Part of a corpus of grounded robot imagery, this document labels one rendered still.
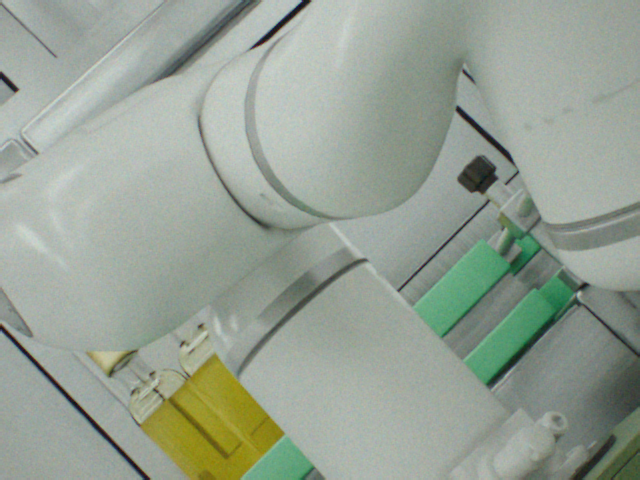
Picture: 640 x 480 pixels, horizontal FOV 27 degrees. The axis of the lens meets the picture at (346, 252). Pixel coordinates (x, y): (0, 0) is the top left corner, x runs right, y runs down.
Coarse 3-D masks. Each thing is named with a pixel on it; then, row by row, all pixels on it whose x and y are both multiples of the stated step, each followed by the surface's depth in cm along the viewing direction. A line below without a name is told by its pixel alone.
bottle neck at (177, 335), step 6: (192, 318) 111; (198, 318) 111; (186, 324) 110; (192, 324) 110; (198, 324) 110; (174, 330) 110; (180, 330) 110; (186, 330) 110; (174, 336) 110; (180, 336) 110; (180, 342) 110
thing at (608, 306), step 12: (588, 288) 97; (600, 288) 97; (576, 300) 98; (588, 300) 97; (600, 300) 97; (612, 300) 97; (624, 300) 97; (564, 312) 102; (600, 312) 97; (612, 312) 97; (624, 312) 97; (636, 312) 97; (612, 324) 97; (624, 324) 97; (636, 324) 97; (624, 336) 96; (636, 336) 96; (636, 348) 96
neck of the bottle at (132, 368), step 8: (136, 352) 111; (120, 360) 109; (128, 360) 109; (136, 360) 110; (144, 360) 110; (120, 368) 109; (128, 368) 109; (136, 368) 109; (144, 368) 110; (112, 376) 110; (120, 376) 109; (128, 376) 109; (136, 376) 109; (144, 376) 109; (120, 384) 110; (128, 384) 109; (136, 384) 109; (128, 392) 110
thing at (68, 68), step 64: (0, 0) 137; (64, 0) 137; (128, 0) 135; (192, 0) 133; (256, 0) 136; (0, 64) 133; (64, 64) 133; (128, 64) 131; (0, 128) 131; (64, 128) 129; (0, 320) 126; (0, 384) 126; (64, 384) 125; (0, 448) 124; (64, 448) 125; (128, 448) 124
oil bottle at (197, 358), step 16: (192, 336) 109; (192, 352) 108; (208, 352) 108; (192, 368) 108; (208, 368) 108; (224, 368) 108; (208, 384) 107; (224, 384) 107; (240, 384) 107; (224, 400) 107; (240, 400) 107; (240, 416) 107; (256, 416) 107; (256, 432) 106; (272, 432) 106
